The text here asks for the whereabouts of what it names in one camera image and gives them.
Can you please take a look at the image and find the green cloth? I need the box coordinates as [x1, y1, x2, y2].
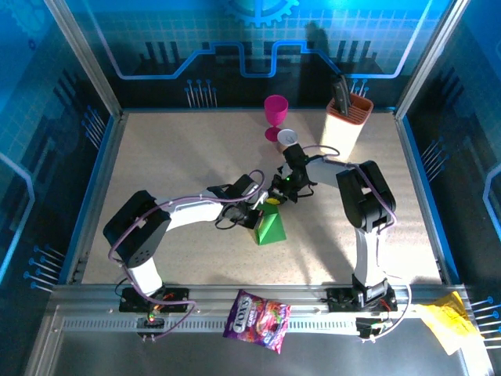
[252, 203, 287, 247]

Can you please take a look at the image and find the orange can with silver lid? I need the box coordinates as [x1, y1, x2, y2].
[276, 128, 299, 152]

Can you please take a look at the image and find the cream knife block orange top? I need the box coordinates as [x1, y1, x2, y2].
[319, 92, 374, 162]

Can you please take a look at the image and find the pink plastic goblet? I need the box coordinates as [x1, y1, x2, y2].
[263, 95, 290, 143]

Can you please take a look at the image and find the purple candy bag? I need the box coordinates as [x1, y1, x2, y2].
[222, 288, 293, 356]

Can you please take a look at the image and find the small circuit board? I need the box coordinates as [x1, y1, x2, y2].
[354, 316, 384, 340]
[135, 313, 164, 329]

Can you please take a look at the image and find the yellow cloth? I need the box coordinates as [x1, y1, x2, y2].
[414, 290, 485, 356]

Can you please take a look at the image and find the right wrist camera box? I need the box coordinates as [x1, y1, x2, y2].
[282, 143, 305, 168]

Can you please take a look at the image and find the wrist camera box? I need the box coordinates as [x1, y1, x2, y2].
[282, 143, 305, 168]
[225, 174, 268, 208]

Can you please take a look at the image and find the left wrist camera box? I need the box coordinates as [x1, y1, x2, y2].
[225, 174, 268, 208]

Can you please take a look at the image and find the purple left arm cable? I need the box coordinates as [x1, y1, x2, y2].
[107, 168, 268, 342]

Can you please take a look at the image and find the aluminium front rail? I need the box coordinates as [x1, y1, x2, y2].
[49, 282, 473, 314]

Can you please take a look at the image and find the black handled knife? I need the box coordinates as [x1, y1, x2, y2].
[331, 74, 351, 118]

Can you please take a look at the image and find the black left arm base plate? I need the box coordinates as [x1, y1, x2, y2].
[118, 287, 190, 314]

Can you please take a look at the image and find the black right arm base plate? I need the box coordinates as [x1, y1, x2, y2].
[324, 286, 399, 314]

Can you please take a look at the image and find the slotted metal cable duct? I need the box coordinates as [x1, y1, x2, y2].
[60, 316, 367, 334]

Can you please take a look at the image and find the aluminium side rail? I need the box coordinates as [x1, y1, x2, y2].
[393, 111, 461, 285]
[64, 111, 128, 286]

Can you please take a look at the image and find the aluminium corner post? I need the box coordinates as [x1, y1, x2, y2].
[41, 0, 127, 118]
[392, 0, 474, 121]

